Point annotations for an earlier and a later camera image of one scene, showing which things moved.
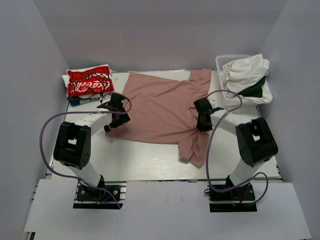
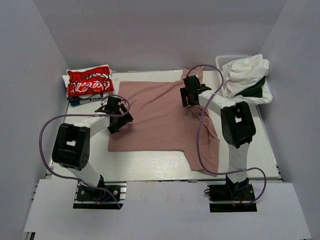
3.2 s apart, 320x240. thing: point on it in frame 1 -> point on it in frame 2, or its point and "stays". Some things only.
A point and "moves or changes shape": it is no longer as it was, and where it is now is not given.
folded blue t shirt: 77,102 stays
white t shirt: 240,73 stays
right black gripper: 201,127 -> 185,93
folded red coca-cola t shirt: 89,80 stays
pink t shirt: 161,110 moves or changes shape
